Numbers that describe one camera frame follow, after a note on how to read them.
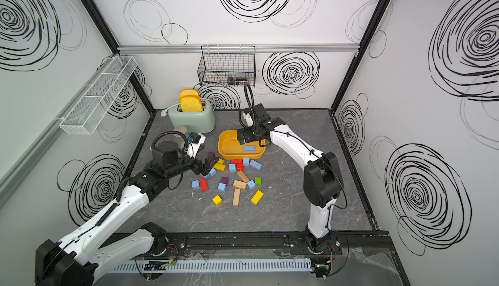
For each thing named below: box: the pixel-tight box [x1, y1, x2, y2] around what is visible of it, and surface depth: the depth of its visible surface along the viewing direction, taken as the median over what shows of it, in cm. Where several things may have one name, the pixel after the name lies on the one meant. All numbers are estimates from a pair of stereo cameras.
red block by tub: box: [230, 159, 244, 172], surface depth 97 cm
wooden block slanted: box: [237, 170, 250, 183], surface depth 93 cm
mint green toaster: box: [167, 99, 216, 134], surface depth 103 cm
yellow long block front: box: [250, 189, 265, 206], surface depth 87 cm
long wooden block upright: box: [232, 188, 241, 207], surface depth 86 cm
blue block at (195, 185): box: [191, 180, 200, 191], surface depth 89 cm
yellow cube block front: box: [212, 195, 223, 207], surface depth 85 cm
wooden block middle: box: [232, 179, 247, 190], surface depth 89 cm
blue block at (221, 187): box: [217, 182, 227, 192], surface depth 88 cm
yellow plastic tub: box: [217, 130, 267, 160], surface depth 101 cm
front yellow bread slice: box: [180, 94, 203, 113], surface depth 98 cm
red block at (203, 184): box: [198, 178, 209, 193], surface depth 91 cm
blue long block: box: [248, 159, 263, 171], surface depth 98 cm
